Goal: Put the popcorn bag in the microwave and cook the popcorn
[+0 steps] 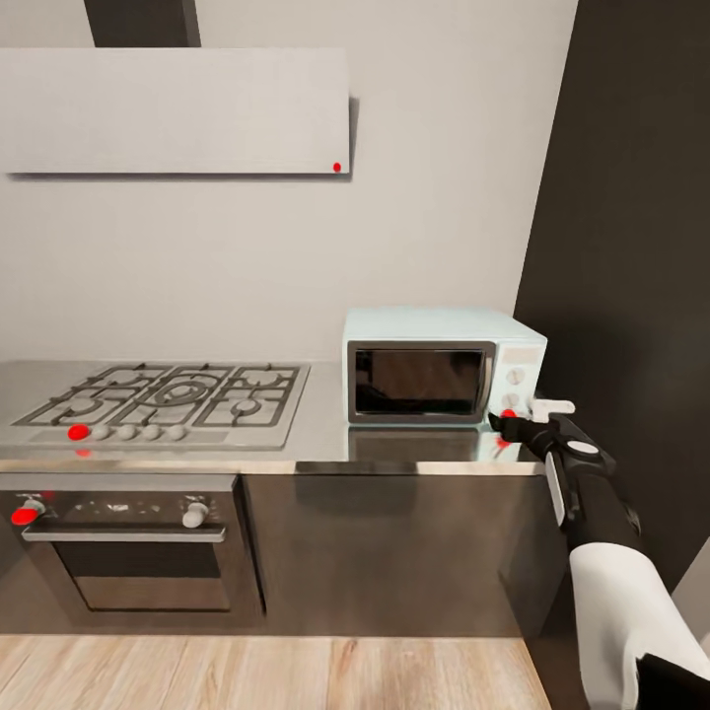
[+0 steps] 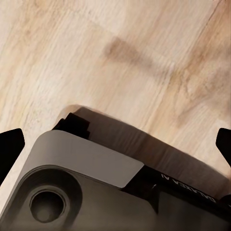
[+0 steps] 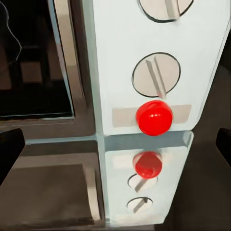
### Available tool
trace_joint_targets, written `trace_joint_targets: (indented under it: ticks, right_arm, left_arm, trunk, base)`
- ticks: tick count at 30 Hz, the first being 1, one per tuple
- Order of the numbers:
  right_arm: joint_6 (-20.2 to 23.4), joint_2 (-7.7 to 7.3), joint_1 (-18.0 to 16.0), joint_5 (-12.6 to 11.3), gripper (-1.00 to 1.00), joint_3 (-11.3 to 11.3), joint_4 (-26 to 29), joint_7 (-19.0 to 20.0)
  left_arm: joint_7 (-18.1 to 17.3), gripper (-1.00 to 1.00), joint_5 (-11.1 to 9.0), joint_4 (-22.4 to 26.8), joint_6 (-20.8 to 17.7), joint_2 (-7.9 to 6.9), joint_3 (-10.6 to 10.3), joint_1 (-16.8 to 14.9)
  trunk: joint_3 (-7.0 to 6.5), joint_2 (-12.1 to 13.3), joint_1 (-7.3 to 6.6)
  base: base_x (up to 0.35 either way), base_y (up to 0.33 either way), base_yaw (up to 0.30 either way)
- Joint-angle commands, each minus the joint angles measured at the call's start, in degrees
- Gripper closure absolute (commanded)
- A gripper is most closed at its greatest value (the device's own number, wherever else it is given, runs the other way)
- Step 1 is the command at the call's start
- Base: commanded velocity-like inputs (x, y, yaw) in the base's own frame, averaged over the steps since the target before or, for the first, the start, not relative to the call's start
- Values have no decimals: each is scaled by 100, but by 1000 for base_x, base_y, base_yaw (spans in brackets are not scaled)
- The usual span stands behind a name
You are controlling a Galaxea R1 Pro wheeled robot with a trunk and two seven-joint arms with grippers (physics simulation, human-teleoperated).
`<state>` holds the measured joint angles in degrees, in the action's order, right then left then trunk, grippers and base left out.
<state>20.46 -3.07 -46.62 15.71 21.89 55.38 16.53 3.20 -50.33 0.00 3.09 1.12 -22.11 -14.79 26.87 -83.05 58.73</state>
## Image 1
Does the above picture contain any microwave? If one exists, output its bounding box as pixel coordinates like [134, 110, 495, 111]
[342, 307, 547, 424]

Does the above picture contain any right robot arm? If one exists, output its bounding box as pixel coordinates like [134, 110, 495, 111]
[488, 399, 710, 710]

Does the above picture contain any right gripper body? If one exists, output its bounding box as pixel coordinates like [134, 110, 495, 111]
[500, 417, 561, 452]

